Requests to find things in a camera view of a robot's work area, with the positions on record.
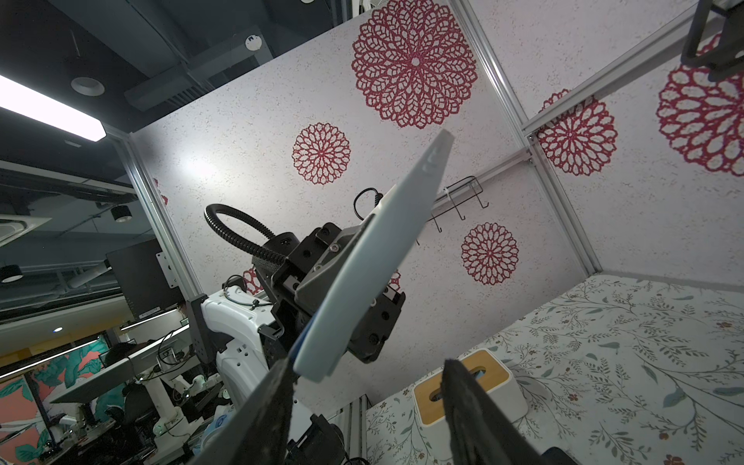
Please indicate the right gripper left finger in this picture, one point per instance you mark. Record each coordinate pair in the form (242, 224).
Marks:
(259, 431)

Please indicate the grey metal wall shelf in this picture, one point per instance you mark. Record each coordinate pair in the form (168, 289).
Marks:
(715, 39)

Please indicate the black phone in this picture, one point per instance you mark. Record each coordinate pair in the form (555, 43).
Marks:
(364, 268)

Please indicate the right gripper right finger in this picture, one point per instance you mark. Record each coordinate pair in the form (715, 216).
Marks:
(480, 434)

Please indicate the black wire wall rack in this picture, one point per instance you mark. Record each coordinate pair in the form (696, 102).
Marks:
(453, 196)

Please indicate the white wooden-top tissue box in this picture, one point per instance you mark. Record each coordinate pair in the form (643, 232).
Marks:
(486, 374)

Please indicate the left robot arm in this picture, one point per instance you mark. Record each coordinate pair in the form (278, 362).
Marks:
(225, 325)

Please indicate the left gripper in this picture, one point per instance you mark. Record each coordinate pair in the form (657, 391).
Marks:
(297, 287)

